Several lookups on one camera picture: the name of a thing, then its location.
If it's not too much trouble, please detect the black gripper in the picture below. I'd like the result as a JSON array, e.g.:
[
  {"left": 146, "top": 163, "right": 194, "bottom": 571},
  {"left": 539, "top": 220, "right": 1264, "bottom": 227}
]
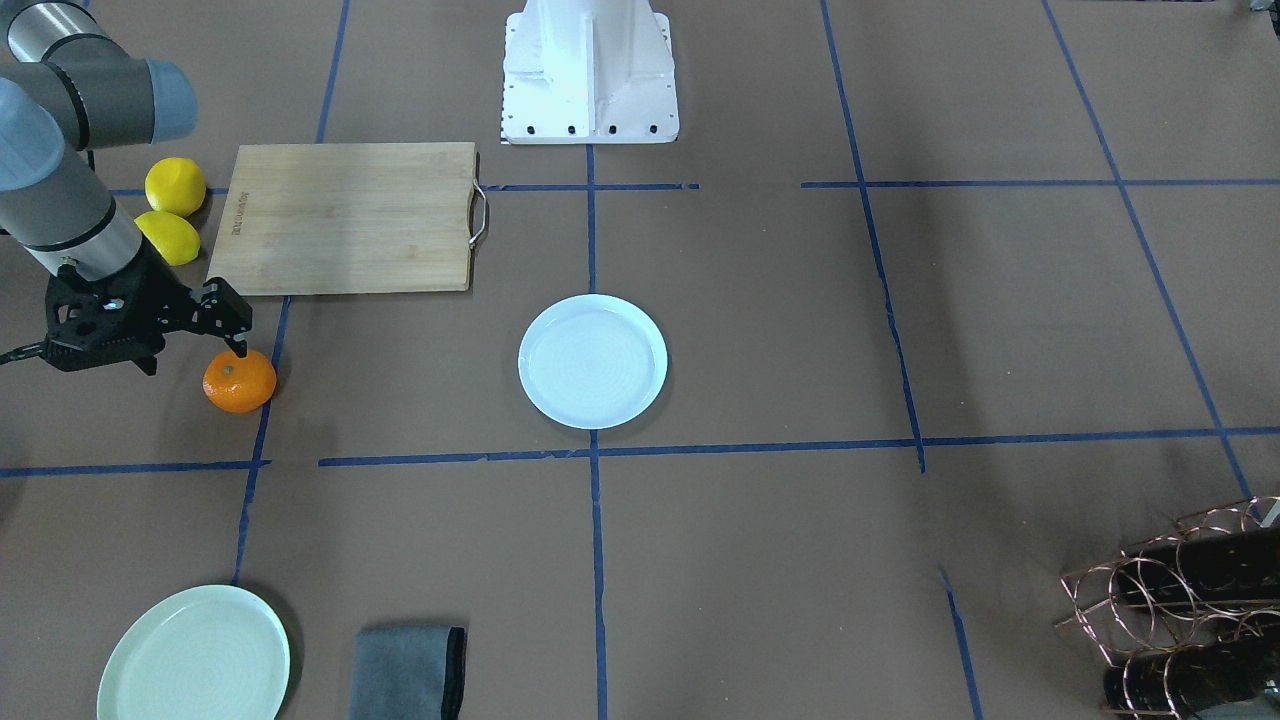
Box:
[{"left": 44, "top": 240, "right": 253, "bottom": 375}]

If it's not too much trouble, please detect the orange fruit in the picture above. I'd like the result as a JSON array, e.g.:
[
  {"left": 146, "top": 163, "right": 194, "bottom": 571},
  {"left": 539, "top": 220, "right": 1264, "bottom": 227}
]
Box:
[{"left": 202, "top": 348, "right": 278, "bottom": 414}]

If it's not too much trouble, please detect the light blue plate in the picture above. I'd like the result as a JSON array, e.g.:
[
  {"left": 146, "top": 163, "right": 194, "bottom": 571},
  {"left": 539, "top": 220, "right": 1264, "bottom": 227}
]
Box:
[{"left": 517, "top": 293, "right": 669, "bottom": 430}]

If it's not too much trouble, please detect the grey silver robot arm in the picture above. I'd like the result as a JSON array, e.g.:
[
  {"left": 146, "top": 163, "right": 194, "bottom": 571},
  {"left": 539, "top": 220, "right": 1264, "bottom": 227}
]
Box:
[{"left": 1, "top": 1, "right": 253, "bottom": 375}]

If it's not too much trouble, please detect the light green plate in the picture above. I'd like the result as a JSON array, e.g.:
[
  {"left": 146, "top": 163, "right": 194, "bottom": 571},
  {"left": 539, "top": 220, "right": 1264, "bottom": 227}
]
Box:
[{"left": 96, "top": 584, "right": 292, "bottom": 719}]

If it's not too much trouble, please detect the lower yellow lemon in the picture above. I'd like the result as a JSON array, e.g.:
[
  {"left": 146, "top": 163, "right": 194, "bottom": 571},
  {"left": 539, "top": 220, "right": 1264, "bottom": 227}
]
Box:
[{"left": 134, "top": 210, "right": 202, "bottom": 266}]

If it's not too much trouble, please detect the yellow lemon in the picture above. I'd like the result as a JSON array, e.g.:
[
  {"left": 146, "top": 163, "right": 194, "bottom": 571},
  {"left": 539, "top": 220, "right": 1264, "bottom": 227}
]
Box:
[
  {"left": 143, "top": 158, "right": 209, "bottom": 218},
  {"left": 134, "top": 210, "right": 202, "bottom": 266}
]

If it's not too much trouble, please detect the wooden cutting board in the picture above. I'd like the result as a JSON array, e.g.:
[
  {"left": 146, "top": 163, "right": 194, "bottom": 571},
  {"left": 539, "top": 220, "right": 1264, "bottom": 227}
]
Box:
[{"left": 207, "top": 142, "right": 489, "bottom": 297}]

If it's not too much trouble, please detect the upper yellow lemon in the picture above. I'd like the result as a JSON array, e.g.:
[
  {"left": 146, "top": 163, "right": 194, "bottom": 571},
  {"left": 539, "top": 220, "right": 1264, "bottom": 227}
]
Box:
[{"left": 143, "top": 158, "right": 209, "bottom": 218}]

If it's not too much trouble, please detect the grey folded cloth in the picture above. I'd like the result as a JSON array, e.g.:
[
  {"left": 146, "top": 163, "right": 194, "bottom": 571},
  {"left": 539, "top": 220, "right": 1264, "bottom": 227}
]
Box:
[{"left": 348, "top": 624, "right": 468, "bottom": 719}]

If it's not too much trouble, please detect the dark green wine bottle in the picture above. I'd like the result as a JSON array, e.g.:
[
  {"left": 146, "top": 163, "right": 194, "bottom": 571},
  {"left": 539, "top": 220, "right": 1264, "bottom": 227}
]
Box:
[{"left": 1114, "top": 527, "right": 1279, "bottom": 611}]

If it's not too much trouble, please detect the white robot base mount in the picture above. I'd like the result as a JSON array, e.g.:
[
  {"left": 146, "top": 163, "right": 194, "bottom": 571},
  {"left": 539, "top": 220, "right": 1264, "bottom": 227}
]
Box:
[{"left": 500, "top": 1, "right": 680, "bottom": 145}]

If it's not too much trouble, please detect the copper wire wine rack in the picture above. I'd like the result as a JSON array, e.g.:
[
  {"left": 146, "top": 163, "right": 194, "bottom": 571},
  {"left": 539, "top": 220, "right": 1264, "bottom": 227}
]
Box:
[{"left": 1059, "top": 496, "right": 1279, "bottom": 719}]

